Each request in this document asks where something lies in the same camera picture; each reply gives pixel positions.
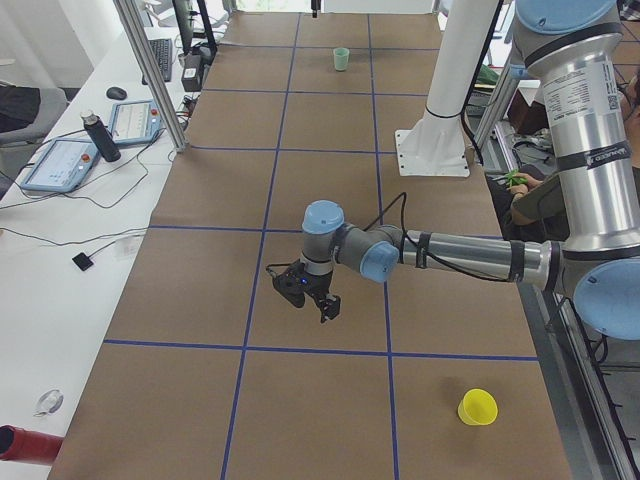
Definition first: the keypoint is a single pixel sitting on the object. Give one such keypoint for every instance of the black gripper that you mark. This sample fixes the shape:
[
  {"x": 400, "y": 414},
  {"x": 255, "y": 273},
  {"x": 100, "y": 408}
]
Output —
[{"x": 320, "y": 284}]

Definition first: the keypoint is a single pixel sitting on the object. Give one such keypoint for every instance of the yellow plastic cup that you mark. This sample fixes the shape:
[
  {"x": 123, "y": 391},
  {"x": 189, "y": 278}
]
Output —
[{"x": 477, "y": 408}]

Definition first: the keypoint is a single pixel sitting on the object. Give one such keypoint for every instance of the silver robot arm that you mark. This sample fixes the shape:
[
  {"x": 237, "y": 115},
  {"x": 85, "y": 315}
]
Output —
[{"x": 567, "y": 45}]

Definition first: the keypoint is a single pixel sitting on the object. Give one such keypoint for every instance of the green plastic cup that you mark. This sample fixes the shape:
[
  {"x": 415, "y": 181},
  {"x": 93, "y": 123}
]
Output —
[{"x": 341, "y": 57}]

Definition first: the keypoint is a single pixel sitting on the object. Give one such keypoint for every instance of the seated person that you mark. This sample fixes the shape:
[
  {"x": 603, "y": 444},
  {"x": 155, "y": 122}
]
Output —
[{"x": 535, "y": 210}]

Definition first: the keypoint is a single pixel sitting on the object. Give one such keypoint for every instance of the small black square pad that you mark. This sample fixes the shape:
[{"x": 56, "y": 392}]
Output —
[{"x": 83, "y": 261}]

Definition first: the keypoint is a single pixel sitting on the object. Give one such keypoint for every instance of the far blue teach pendant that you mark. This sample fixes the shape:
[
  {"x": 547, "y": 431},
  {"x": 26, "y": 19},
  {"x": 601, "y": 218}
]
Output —
[{"x": 134, "y": 122}]

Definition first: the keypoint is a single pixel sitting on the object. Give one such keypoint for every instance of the blue teach pendant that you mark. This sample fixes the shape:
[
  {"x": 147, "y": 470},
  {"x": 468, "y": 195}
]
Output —
[
  {"x": 134, "y": 122},
  {"x": 62, "y": 167}
]

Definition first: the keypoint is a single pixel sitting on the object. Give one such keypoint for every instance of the black power brick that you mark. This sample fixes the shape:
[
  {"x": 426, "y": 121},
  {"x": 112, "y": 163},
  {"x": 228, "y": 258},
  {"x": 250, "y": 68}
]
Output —
[{"x": 192, "y": 75}]

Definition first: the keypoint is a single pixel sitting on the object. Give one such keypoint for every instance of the black water bottle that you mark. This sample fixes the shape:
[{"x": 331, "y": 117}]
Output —
[{"x": 100, "y": 136}]

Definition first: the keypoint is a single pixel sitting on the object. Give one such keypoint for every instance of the clear tape roll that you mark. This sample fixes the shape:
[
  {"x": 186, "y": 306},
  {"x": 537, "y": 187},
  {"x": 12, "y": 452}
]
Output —
[{"x": 49, "y": 403}]

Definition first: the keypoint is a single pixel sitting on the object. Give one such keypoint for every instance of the near blue teach pendant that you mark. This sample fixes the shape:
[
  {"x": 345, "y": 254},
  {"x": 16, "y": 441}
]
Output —
[{"x": 62, "y": 167}]

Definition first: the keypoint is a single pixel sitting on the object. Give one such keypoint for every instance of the black computer mouse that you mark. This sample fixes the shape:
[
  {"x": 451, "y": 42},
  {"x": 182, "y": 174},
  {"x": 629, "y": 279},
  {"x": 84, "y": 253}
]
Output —
[{"x": 116, "y": 93}]

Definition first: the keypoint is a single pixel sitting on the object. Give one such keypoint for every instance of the black keyboard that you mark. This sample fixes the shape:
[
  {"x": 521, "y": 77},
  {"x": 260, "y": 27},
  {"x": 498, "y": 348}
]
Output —
[{"x": 162, "y": 50}]

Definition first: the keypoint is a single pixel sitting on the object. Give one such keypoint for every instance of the red cylinder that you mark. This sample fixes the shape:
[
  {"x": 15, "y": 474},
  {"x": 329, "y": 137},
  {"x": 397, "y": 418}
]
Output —
[{"x": 26, "y": 446}]

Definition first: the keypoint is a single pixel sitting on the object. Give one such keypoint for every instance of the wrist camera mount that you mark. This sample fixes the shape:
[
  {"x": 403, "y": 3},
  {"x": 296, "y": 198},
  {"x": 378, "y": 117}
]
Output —
[{"x": 286, "y": 280}]

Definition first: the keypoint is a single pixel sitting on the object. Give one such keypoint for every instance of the white camera mast base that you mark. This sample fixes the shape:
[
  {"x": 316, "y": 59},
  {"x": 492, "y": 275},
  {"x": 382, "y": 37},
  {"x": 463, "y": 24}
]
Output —
[{"x": 435, "y": 146}]

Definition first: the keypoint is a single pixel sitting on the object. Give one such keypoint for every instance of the aluminium frame post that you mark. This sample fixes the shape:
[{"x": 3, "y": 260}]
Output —
[{"x": 135, "y": 32}]

